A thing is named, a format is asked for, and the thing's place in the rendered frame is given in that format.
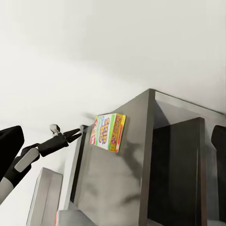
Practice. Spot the board game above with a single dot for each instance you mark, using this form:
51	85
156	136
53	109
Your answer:
107	131

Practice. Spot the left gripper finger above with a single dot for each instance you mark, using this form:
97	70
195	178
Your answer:
74	137
70	133

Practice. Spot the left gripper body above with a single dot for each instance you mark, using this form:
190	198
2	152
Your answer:
56	143

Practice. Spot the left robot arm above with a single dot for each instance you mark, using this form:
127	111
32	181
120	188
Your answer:
23	163

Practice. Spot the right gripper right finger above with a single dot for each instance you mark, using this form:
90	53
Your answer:
218	139

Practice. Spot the desk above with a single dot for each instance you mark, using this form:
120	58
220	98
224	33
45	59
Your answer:
167	172

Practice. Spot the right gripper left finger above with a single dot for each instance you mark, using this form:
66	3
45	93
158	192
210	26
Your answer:
11	141

